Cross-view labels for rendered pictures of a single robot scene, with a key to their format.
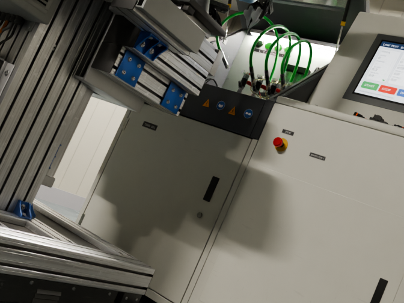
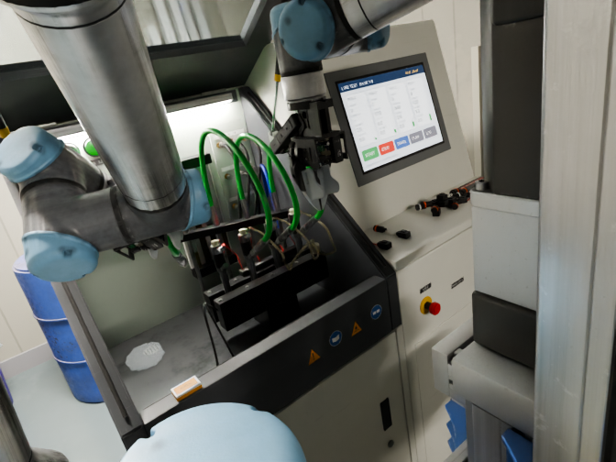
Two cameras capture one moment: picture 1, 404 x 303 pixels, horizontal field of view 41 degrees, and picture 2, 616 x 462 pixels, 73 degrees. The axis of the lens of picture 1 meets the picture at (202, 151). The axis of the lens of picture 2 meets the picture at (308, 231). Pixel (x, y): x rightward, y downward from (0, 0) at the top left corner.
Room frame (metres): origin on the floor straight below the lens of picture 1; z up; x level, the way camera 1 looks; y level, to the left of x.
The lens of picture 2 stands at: (1.87, 0.78, 1.47)
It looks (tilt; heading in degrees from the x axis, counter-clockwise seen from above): 21 degrees down; 290
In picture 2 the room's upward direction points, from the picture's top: 11 degrees counter-clockwise
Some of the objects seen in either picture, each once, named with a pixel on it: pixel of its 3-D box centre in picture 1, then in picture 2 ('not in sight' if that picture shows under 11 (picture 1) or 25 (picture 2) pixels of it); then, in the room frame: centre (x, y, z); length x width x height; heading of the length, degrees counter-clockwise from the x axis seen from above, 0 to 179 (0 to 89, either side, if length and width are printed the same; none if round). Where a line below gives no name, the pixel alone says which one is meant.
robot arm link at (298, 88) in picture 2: not in sight; (305, 87); (2.10, 0.04, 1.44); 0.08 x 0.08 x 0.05
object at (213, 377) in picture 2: (199, 101); (288, 364); (2.23, 0.09, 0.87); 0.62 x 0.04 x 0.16; 54
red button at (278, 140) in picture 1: (279, 143); (431, 307); (1.93, -0.25, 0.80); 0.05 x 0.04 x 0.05; 54
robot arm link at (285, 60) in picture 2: not in sight; (297, 38); (2.09, 0.04, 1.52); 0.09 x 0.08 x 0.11; 171
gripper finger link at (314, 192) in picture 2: (247, 15); (315, 191); (2.11, 0.05, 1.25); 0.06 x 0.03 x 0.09; 144
